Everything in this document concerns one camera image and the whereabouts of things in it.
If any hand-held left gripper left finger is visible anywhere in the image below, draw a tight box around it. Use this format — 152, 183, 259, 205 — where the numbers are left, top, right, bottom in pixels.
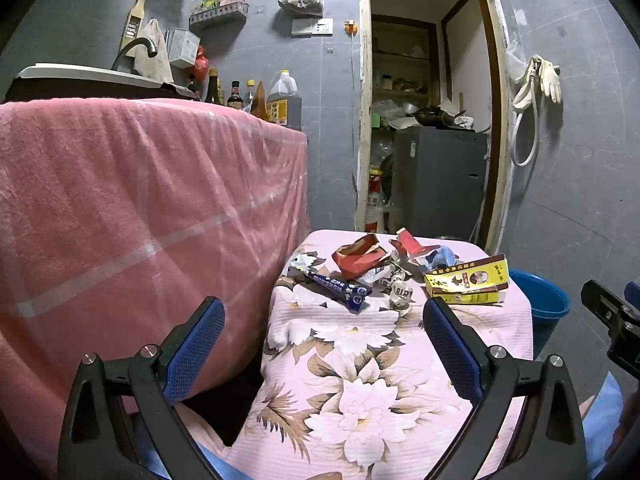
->
59, 296, 226, 480

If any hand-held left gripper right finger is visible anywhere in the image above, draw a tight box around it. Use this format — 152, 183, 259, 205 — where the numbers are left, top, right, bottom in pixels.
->
422, 296, 588, 480

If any blue plastic basin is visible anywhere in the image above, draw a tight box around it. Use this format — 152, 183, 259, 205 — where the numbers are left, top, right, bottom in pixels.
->
510, 269, 571, 346

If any yellow and red box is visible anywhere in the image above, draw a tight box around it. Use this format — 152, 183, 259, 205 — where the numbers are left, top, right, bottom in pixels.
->
424, 254, 510, 306

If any white printed wrapper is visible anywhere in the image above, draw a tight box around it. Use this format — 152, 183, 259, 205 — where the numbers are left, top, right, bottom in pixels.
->
389, 270, 416, 311

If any blue plastic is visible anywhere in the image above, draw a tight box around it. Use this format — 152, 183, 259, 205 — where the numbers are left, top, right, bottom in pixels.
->
427, 245, 458, 268

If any grey white wrapper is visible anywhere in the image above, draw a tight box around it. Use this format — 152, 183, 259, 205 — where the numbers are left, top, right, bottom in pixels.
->
359, 260, 396, 287

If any red and white carton piece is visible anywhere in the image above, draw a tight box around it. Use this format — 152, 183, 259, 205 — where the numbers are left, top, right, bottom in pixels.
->
390, 229, 442, 266

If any dark blue snack wrapper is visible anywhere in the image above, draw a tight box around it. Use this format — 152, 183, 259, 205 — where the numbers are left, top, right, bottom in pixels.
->
302, 267, 373, 313

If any person's right forearm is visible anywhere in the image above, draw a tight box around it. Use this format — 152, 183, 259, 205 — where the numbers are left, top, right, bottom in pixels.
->
604, 385, 640, 466

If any pink floral cloth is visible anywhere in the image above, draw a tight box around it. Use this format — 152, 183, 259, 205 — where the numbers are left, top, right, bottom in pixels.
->
220, 229, 535, 480

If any pink checked blanket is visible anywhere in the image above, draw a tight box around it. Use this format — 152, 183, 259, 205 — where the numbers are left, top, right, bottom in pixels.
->
0, 96, 311, 480

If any white sack red print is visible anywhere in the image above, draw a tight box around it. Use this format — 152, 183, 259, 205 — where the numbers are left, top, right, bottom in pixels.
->
365, 170, 388, 235

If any grey refrigerator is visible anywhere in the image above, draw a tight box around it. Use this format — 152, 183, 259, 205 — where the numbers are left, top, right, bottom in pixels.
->
392, 127, 488, 241

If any cream rubber glove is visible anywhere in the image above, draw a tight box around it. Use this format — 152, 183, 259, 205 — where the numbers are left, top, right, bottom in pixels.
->
540, 60, 563, 105

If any black wok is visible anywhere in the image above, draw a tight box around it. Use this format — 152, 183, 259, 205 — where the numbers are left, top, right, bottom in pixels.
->
412, 106, 468, 128

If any orange seasoning bag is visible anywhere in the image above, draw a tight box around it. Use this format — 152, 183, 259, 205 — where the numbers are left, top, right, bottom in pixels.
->
250, 82, 268, 121

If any large cooking oil jug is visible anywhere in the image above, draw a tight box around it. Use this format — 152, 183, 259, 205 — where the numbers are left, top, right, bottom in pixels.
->
267, 70, 304, 128

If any beige rag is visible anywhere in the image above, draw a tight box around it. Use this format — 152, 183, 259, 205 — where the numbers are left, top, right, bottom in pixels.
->
131, 19, 175, 85

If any wooden shelf unit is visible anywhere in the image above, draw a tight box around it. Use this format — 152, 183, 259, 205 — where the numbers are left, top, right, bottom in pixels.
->
372, 15, 442, 107

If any dark curved faucet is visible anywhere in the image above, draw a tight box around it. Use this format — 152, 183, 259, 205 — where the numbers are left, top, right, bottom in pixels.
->
111, 37, 160, 72

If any wooden grater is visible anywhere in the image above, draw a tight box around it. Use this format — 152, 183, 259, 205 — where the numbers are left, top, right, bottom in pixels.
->
122, 0, 147, 51

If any white hose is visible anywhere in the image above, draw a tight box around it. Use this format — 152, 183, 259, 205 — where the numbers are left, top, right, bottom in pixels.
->
510, 55, 545, 167

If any wooden door frame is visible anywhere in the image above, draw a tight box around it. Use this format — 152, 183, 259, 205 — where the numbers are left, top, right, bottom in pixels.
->
352, 0, 516, 256

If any white wall box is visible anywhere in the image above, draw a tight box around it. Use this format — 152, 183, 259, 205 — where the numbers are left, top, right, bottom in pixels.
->
169, 28, 202, 68

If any grey wall shelf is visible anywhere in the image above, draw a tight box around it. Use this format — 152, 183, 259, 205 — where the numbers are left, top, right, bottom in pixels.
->
189, 2, 250, 31

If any wall switch and socket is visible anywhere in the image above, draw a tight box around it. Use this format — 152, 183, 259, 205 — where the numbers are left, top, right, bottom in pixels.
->
291, 17, 333, 38

